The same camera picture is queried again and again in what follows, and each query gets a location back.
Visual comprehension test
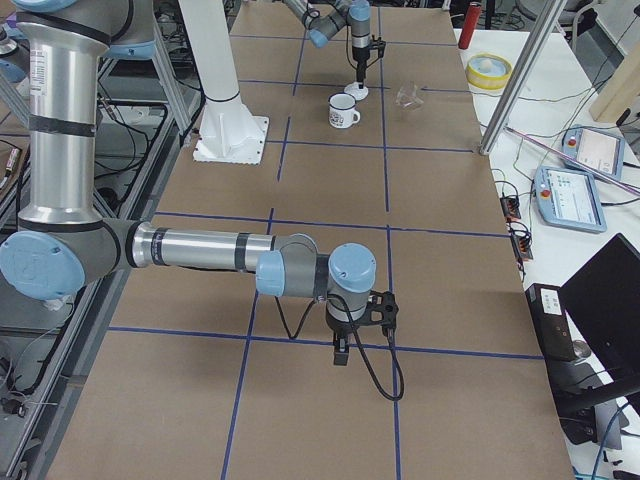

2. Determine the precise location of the white round lid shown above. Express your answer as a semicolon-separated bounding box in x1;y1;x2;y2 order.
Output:
344;81;369;102

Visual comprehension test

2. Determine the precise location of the white enamel mug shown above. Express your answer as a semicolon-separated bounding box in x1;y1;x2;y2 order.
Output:
329;93;361;129

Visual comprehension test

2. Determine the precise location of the red cylinder bottle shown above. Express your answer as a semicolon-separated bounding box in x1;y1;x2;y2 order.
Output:
458;1;482;50

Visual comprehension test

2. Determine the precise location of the yellow tape roll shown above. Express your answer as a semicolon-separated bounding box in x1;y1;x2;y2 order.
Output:
465;53;513;90

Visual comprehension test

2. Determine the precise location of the orange black connector board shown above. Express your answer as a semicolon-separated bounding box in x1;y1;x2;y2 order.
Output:
500;195;521;222

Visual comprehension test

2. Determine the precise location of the black computer box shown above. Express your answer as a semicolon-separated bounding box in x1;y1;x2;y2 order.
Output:
525;283;577;362

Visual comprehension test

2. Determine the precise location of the near teach pendant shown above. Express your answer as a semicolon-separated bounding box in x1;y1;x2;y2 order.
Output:
534;166;607;233

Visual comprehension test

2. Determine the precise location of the teach pendant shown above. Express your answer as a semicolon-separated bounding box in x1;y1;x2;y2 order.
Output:
562;125;626;180
534;166;607;233

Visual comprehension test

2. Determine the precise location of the far teach pendant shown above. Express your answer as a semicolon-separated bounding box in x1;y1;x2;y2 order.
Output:
562;125;626;180

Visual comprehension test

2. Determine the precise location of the black monitor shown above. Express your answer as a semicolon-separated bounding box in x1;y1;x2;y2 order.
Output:
560;233;639;374

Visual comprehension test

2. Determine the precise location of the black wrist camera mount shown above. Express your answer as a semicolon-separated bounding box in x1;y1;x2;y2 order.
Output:
360;291;399;338

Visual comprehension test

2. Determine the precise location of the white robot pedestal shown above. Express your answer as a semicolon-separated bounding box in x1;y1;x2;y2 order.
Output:
179;0;269;165

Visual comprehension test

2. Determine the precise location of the aluminium frame post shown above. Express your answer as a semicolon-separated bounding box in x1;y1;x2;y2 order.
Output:
479;0;566;155

